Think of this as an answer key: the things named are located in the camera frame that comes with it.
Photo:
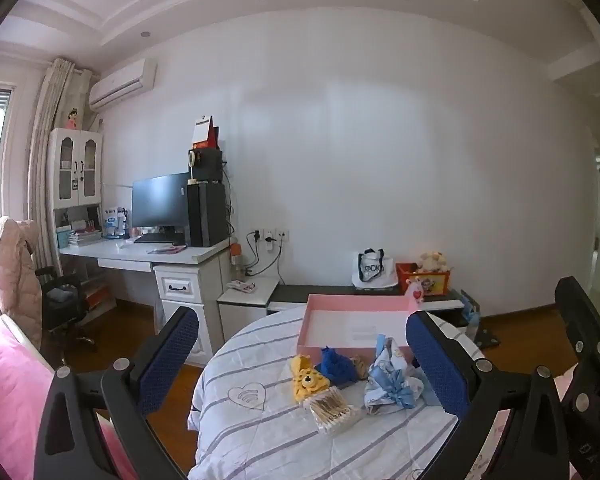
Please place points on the pink white packet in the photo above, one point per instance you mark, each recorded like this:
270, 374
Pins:
242, 286

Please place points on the white air conditioner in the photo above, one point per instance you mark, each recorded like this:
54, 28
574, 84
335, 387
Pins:
125, 82

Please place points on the pink bed sheet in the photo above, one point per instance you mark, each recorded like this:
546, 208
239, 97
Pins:
10, 400

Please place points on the black floor stand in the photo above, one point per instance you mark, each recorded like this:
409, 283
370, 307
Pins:
485, 337

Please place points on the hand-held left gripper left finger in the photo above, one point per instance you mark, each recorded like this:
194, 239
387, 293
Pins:
170, 355

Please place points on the striped white quilt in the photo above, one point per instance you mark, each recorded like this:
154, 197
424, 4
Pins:
260, 435

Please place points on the black speaker box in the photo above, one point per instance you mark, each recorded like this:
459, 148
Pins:
210, 165

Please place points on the small doll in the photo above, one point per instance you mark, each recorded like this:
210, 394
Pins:
72, 120

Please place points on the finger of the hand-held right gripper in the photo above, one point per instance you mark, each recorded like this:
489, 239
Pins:
587, 430
587, 310

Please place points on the yellow knitted hat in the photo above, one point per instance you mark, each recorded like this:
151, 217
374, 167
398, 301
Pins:
307, 377

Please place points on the red toy box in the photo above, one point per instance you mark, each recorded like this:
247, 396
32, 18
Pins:
430, 282

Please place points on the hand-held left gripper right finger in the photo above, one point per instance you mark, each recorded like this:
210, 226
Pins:
435, 360

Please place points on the dark blue towel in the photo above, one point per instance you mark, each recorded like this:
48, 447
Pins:
337, 365

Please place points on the pink desk item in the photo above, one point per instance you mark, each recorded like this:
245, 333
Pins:
162, 250

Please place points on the white hutch cabinet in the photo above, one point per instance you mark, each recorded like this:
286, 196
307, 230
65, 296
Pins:
75, 170

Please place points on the white desk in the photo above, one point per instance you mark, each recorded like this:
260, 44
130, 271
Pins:
180, 260

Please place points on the stack of books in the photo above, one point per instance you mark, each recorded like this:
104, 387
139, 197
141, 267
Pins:
85, 239

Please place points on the white tote bag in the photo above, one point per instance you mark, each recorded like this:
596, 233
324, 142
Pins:
375, 272

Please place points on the black keyboard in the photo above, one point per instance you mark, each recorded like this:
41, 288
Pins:
157, 239

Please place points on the orange capped bottle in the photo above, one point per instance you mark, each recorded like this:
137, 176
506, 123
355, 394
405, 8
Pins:
236, 260

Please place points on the white desk calendar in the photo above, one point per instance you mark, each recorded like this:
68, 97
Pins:
202, 132

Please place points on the pink cardboard box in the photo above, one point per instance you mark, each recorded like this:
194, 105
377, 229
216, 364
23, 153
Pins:
330, 330

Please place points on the cotton swab pack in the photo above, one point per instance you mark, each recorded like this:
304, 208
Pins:
332, 410

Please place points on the red folder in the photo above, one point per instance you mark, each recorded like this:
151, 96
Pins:
215, 139

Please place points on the white side table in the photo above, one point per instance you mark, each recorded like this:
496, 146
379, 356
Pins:
245, 305

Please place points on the black computer tower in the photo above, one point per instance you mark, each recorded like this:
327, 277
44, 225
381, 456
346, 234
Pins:
207, 215

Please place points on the white wall sockets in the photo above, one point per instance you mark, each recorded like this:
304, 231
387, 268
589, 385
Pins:
270, 235

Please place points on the blue white packet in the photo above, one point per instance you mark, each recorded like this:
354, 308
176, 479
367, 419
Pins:
115, 222

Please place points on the printed cloth with blue bow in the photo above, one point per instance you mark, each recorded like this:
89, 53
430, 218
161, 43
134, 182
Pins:
387, 385

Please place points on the black monitor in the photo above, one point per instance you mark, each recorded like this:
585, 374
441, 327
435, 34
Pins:
160, 200

